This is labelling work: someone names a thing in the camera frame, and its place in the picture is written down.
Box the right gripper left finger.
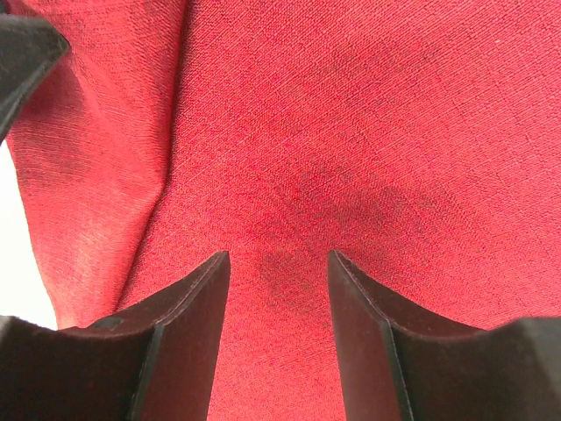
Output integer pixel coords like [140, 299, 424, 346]
[1, 252, 231, 420]

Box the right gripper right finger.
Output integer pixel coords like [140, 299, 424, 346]
[328, 252, 560, 420]

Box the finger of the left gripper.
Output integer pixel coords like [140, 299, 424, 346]
[1, 13, 69, 137]

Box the dark red cloth napkin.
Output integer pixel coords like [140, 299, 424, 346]
[8, 1, 560, 420]

